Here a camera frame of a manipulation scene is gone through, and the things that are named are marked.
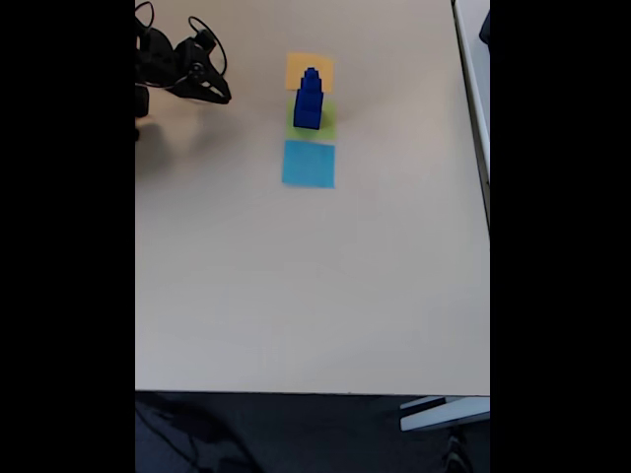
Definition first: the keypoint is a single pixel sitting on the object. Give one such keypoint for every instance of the small blue cube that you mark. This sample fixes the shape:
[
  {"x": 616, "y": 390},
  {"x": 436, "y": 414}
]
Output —
[{"x": 310, "y": 84}]

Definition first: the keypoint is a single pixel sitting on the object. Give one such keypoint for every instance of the medium blue cube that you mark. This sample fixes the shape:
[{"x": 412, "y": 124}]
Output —
[{"x": 309, "y": 98}]

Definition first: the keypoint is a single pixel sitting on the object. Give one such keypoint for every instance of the tiny blue cube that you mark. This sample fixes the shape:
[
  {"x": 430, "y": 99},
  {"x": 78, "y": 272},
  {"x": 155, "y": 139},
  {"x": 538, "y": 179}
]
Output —
[{"x": 311, "y": 73}]

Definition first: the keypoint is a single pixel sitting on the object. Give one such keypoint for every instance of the large blue cube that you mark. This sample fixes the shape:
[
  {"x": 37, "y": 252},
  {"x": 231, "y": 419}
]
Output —
[{"x": 305, "y": 118}]

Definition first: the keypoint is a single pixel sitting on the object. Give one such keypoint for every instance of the orange paper square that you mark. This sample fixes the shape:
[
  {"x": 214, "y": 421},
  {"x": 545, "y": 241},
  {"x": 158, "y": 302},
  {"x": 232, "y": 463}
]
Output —
[{"x": 293, "y": 74}]

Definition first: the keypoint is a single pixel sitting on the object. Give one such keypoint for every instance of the green paper square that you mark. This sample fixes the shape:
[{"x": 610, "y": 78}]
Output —
[{"x": 329, "y": 128}]

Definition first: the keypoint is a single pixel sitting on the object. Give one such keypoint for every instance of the light blue paper square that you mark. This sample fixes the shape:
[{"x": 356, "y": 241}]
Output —
[{"x": 308, "y": 165}]

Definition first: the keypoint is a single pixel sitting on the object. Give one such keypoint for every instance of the white neighbouring desk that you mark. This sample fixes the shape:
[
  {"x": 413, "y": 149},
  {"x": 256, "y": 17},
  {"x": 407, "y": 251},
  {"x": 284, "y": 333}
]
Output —
[{"x": 475, "y": 74}]

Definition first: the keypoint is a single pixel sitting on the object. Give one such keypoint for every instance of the dark blue object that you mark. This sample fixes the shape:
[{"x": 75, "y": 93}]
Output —
[{"x": 485, "y": 27}]

